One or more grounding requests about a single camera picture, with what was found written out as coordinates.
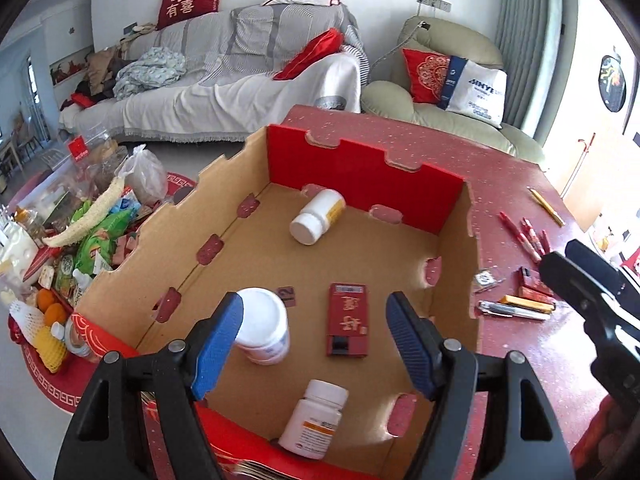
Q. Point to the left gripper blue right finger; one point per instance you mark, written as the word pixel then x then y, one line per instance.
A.
pixel 413 342

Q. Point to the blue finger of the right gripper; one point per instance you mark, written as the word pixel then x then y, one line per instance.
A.
pixel 567 280
pixel 593 264

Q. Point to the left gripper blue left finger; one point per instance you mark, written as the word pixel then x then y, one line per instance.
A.
pixel 211 341

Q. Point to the yellow utility knife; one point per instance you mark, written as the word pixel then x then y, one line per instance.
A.
pixel 537 306

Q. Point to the red pen right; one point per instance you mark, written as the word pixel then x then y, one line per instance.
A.
pixel 544 241

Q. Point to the red pen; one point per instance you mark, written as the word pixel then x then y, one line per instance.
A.
pixel 532 236
pixel 544 241
pixel 520 237

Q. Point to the white bottle with wide cap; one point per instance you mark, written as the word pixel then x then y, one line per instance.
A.
pixel 263 336

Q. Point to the red box gold characters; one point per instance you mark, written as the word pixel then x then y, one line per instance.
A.
pixel 531 280

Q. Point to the red gold-print lighter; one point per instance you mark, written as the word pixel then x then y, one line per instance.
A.
pixel 534 295

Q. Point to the red pen left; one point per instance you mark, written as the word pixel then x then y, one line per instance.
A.
pixel 520 237

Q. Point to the red pen middle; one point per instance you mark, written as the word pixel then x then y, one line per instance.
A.
pixel 532 236

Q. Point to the yellow pencil cutter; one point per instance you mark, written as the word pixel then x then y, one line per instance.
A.
pixel 546 206

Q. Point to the red lighter box in carton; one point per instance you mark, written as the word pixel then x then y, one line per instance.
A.
pixel 348 321

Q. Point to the black clear gel pen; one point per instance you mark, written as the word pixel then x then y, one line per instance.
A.
pixel 493 308

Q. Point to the dark mahjong tile box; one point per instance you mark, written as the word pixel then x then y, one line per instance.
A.
pixel 485 280

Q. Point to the white orange-label pill bottle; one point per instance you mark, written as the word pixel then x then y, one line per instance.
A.
pixel 313 423

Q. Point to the red cardboard fruit box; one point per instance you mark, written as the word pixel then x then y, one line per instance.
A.
pixel 402 229

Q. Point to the green snack bag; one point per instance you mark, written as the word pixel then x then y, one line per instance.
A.
pixel 102 241

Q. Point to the orange fruit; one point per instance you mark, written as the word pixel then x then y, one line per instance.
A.
pixel 55 313

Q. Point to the white yellow-label pill bottle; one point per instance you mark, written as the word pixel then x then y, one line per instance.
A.
pixel 316 218

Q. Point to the clear plastic bag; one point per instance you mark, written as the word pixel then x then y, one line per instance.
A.
pixel 145 175

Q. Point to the white blue tote bag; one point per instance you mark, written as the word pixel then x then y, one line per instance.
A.
pixel 474 91

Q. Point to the red patterned cushion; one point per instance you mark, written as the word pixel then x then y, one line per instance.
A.
pixel 427 73

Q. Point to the beige recliner armchair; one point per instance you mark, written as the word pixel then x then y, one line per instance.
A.
pixel 391 98

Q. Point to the grey covered sofa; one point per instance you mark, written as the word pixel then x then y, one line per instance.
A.
pixel 228 90

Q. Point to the light blue crumpled blanket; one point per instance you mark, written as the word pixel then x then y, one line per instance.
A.
pixel 155 69

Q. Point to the red pillow on sofa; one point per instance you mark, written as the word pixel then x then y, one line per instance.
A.
pixel 325 44

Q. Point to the dark red character pillow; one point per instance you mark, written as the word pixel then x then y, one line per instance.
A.
pixel 175 11

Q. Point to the round black wall decoration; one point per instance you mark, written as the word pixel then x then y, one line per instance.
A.
pixel 612 83

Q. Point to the wall power strip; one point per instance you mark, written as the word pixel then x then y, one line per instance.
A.
pixel 440 5

